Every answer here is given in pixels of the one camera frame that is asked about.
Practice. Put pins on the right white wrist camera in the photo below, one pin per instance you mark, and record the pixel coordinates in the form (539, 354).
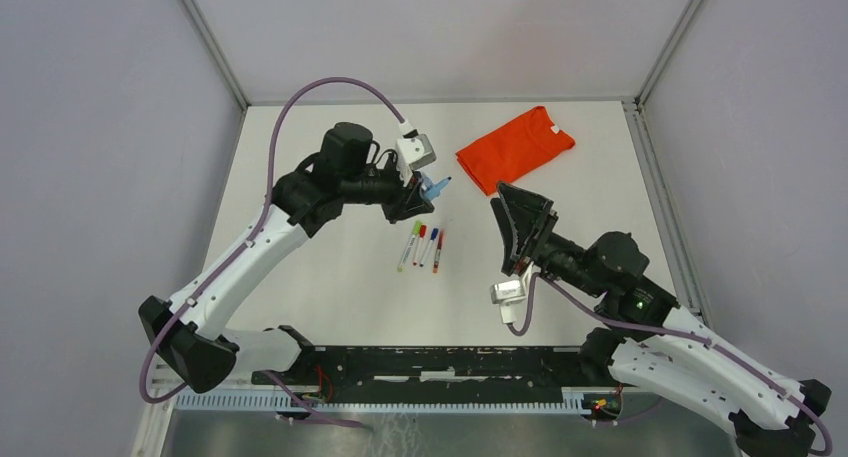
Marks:
(514, 300)

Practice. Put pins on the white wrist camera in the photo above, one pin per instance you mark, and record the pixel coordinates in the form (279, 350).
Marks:
(514, 300)
(414, 149)

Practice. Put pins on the red orange pen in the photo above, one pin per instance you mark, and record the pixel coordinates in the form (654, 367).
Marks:
(439, 247)

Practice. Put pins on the thin blue-tip pen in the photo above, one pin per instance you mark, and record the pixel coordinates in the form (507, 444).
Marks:
(427, 250)

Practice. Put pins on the thin clear red-tip pen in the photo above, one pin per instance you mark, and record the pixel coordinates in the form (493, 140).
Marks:
(416, 249)

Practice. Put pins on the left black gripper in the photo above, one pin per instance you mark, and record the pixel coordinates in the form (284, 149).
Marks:
(408, 202)

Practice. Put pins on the thin green-tip pen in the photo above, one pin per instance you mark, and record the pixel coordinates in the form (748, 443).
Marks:
(407, 250)

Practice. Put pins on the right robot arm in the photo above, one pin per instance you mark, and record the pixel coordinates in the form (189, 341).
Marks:
(647, 338)

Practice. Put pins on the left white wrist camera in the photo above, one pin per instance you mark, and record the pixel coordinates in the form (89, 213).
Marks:
(414, 149)

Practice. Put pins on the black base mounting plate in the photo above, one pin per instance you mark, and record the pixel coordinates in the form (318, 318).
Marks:
(443, 375)

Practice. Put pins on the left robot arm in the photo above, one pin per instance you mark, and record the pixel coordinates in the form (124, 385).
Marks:
(189, 330)

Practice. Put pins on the white slotted cable duct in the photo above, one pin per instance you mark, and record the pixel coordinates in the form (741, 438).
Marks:
(275, 400)

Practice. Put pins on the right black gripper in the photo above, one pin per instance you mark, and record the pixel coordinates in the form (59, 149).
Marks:
(524, 221)

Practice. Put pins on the folded orange cloth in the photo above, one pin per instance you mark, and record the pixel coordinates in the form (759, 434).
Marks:
(518, 147)

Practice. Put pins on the blue pen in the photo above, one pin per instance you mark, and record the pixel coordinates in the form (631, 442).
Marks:
(430, 189)

